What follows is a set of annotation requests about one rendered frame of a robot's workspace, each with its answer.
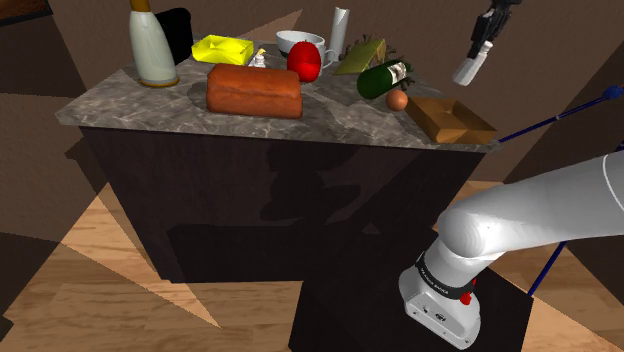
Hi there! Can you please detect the white cup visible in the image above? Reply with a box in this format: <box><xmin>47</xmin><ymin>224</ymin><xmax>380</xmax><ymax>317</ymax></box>
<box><xmin>275</xmin><ymin>29</ymin><xmax>338</xmax><ymax>70</ymax></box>

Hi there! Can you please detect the brown egg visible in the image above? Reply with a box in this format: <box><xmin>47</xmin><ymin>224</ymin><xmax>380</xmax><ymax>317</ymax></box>
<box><xmin>384</xmin><ymin>88</ymin><xmax>410</xmax><ymax>113</ymax></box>

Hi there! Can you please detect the small white shaker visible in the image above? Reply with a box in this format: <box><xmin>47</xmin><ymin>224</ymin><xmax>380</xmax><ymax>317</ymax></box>
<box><xmin>247</xmin><ymin>47</ymin><xmax>268</xmax><ymax>69</ymax></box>

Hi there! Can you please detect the olive green flat box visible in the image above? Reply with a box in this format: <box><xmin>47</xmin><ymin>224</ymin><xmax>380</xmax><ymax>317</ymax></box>
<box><xmin>332</xmin><ymin>38</ymin><xmax>388</xmax><ymax>77</ymax></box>

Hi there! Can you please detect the brown bread loaf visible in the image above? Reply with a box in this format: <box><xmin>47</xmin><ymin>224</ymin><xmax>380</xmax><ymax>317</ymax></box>
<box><xmin>205</xmin><ymin>62</ymin><xmax>305</xmax><ymax>121</ymax></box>

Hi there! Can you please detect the brown open cardboard box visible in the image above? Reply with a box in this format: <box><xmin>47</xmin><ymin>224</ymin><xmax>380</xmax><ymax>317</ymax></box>
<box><xmin>403</xmin><ymin>94</ymin><xmax>500</xmax><ymax>146</ymax></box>

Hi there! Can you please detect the yellow open box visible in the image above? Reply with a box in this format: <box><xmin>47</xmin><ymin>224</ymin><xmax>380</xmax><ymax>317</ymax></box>
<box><xmin>190</xmin><ymin>33</ymin><xmax>256</xmax><ymax>67</ymax></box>

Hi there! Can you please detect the dark cabinet with marble top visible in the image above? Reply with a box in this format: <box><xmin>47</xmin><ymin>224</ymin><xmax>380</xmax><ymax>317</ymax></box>
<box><xmin>54</xmin><ymin>32</ymin><xmax>503</xmax><ymax>285</ymax></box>

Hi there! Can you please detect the green wine bottle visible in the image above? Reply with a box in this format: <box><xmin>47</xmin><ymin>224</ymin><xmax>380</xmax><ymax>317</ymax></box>
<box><xmin>355</xmin><ymin>58</ymin><xmax>414</xmax><ymax>101</ymax></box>

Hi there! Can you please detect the white bottle with gold base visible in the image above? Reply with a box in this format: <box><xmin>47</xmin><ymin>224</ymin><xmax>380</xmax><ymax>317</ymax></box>
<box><xmin>127</xmin><ymin>0</ymin><xmax>181</xmax><ymax>89</ymax></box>

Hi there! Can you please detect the blue thin-rod frame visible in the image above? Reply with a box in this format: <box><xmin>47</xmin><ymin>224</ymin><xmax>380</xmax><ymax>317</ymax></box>
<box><xmin>497</xmin><ymin>83</ymin><xmax>624</xmax><ymax>299</ymax></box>

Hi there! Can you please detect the black rounded block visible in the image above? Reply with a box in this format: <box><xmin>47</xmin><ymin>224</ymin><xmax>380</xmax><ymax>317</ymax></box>
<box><xmin>154</xmin><ymin>6</ymin><xmax>195</xmax><ymax>67</ymax></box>

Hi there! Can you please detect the red apple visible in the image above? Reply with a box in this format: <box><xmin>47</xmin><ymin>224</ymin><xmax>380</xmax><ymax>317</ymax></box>
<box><xmin>285</xmin><ymin>40</ymin><xmax>323</xmax><ymax>84</ymax></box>

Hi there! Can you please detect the white upright cylinder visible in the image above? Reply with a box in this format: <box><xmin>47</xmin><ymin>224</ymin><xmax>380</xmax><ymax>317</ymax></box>
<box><xmin>328</xmin><ymin>6</ymin><xmax>351</xmax><ymax>63</ymax></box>

